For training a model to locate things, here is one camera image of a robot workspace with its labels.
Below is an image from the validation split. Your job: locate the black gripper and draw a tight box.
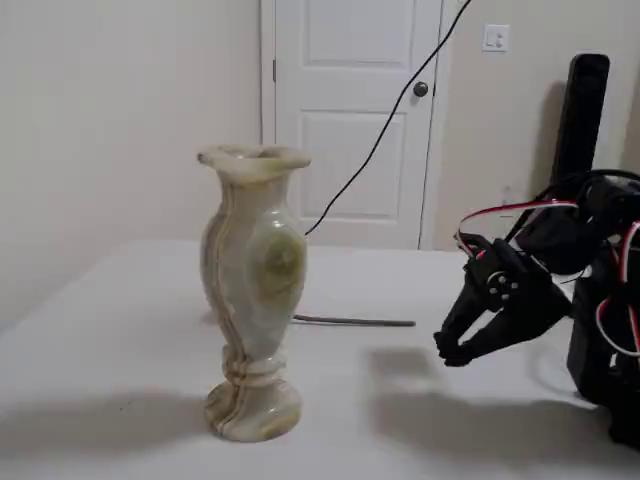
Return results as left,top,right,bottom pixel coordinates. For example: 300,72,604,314
433,238,571,367

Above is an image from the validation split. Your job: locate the red rose with long stem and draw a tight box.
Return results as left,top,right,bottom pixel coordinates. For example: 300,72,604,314
292,313,417,329

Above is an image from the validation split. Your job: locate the striped onyx stone vase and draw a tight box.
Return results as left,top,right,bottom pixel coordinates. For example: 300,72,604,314
196,143,312,444

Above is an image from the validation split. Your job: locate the white panel door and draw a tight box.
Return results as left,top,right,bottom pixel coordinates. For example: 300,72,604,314
259,0,446,251

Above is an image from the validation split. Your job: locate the red white servo wire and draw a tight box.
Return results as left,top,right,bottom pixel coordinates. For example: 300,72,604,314
594,219,640,357
455,199,581,261

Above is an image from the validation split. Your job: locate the thin black hanging cable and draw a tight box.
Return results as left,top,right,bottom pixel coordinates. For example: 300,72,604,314
303,0,474,236

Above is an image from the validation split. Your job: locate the tall black post stand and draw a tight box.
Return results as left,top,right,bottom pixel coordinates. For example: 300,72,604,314
548,52,611,191

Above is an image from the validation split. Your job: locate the white light switch plate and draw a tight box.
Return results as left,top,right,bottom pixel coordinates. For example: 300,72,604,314
482,23,511,53

